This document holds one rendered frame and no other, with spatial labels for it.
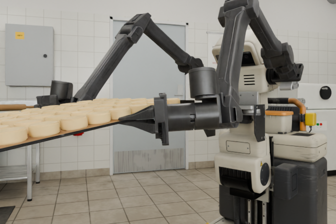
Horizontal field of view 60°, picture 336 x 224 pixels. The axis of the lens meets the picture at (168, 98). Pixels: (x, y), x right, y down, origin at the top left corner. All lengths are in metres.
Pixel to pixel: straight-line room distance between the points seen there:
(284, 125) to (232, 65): 0.96
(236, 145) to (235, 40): 0.73
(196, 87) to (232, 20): 0.31
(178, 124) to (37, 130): 0.26
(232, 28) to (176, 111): 0.34
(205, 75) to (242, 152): 0.86
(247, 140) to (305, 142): 0.31
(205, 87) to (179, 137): 3.59
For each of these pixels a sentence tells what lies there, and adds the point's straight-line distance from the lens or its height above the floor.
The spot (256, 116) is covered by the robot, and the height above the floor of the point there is 0.93.
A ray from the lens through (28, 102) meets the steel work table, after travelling 3.83.
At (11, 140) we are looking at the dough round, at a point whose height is 0.94.
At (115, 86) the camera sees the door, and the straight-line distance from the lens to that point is 3.93.
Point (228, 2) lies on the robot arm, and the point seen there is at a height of 1.29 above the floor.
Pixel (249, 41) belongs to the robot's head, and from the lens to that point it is 1.33.
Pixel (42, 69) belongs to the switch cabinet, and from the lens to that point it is 3.70.
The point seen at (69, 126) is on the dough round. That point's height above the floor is 0.95.
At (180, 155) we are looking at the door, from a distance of 4.21.
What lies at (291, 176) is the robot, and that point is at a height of 0.65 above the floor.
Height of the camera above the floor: 1.00
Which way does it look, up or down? level
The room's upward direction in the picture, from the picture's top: straight up
